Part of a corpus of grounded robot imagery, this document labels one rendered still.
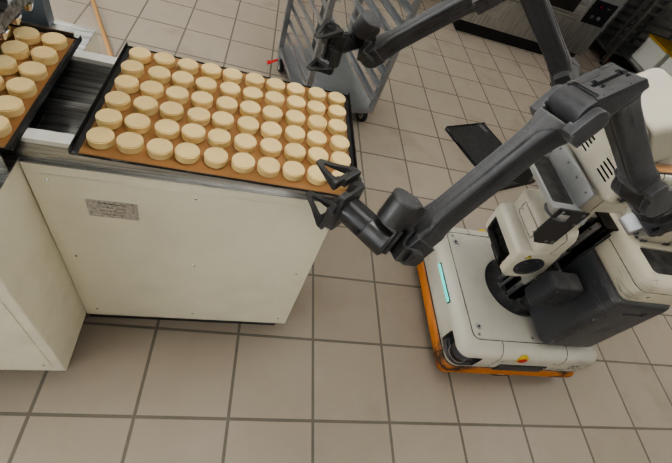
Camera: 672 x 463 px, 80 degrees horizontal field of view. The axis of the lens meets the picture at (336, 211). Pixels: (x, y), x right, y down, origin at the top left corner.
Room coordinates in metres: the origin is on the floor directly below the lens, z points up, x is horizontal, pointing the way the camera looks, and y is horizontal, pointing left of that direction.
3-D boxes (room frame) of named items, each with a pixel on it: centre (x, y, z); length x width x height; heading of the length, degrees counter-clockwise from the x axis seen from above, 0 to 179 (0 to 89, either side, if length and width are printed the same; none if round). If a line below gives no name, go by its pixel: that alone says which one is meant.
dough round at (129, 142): (0.51, 0.44, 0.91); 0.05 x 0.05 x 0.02
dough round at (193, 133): (0.61, 0.36, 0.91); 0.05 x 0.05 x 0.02
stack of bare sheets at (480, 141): (2.49, -0.82, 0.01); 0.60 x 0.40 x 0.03; 45
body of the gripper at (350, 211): (0.52, -0.04, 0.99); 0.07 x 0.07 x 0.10; 66
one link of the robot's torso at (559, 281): (1.07, -0.71, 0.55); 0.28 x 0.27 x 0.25; 21
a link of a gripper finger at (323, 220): (0.55, 0.03, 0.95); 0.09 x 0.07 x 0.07; 66
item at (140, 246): (0.69, 0.38, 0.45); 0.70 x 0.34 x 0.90; 113
